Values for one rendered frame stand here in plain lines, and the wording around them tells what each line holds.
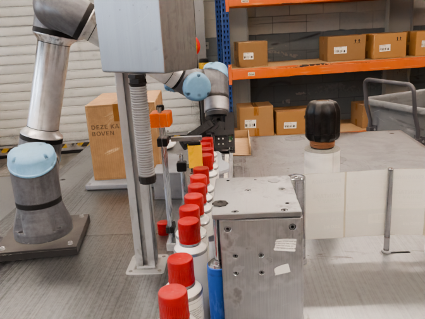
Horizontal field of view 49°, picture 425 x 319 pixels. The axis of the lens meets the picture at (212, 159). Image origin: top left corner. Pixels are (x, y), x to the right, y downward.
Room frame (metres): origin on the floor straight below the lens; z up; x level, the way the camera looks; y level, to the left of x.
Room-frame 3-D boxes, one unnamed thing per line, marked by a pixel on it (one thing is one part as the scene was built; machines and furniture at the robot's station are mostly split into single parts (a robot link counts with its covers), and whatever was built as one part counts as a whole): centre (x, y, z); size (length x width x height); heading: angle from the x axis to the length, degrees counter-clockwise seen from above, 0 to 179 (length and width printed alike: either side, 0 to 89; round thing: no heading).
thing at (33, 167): (1.15, 0.46, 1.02); 0.13 x 0.12 x 0.14; 15
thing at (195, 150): (0.97, 0.04, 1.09); 0.03 x 0.01 x 0.06; 87
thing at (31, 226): (1.15, 0.46, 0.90); 0.15 x 0.15 x 0.10
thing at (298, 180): (0.87, -0.16, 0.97); 0.05 x 0.05 x 0.19
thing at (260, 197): (0.59, -0.05, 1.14); 0.14 x 0.11 x 0.01; 177
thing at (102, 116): (1.73, 0.31, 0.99); 0.30 x 0.24 x 0.27; 1
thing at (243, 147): (2.01, -0.04, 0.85); 0.30 x 0.26 x 0.04; 177
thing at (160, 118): (0.96, 0.07, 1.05); 0.10 x 0.04 x 0.33; 87
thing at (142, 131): (0.86, 0.13, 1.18); 0.04 x 0.04 x 0.21
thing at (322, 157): (1.07, -0.27, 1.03); 0.09 x 0.09 x 0.30
